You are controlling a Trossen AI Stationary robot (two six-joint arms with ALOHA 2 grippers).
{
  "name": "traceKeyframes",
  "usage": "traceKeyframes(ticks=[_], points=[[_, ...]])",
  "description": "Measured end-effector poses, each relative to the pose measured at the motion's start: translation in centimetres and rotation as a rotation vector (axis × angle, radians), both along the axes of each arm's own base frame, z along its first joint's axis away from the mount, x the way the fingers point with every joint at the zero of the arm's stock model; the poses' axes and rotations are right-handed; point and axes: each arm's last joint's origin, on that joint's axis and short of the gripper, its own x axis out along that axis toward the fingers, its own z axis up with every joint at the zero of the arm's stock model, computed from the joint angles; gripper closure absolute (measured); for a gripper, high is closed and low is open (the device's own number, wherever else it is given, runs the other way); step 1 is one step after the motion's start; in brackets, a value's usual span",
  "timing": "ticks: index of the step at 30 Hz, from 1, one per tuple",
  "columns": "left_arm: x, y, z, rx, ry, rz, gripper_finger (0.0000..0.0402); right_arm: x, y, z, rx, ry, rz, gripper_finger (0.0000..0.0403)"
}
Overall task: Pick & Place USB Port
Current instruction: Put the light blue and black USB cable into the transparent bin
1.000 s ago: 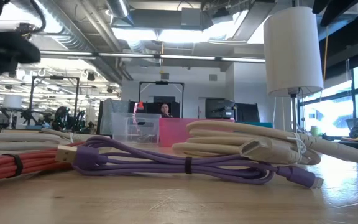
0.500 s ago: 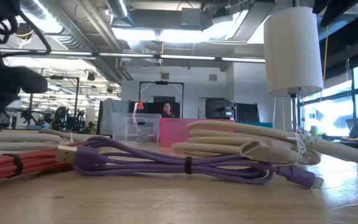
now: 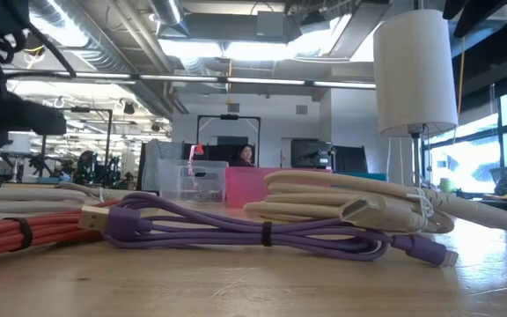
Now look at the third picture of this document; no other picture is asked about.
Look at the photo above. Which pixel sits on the black computer monitor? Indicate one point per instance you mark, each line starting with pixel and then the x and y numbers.
pixel 310 154

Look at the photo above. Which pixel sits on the black panel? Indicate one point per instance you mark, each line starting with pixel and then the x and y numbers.
pixel 350 158

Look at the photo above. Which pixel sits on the person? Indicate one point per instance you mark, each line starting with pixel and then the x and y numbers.
pixel 245 155

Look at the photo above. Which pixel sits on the grey fabric partition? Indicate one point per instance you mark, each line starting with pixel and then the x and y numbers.
pixel 161 152

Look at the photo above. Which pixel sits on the black gantry frame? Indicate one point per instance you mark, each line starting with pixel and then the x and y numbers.
pixel 229 117

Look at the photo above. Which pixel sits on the long ceiling light bar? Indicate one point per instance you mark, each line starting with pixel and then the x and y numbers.
pixel 178 78

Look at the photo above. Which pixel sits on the pink plastic bin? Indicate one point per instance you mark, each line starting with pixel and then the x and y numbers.
pixel 244 185

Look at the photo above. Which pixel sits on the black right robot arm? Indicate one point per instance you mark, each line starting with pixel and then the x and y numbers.
pixel 478 17

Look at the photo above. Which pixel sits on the teal plastic bin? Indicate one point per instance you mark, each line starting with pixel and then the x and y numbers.
pixel 368 176

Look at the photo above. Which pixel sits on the clear plastic bin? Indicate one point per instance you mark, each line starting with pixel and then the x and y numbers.
pixel 178 176

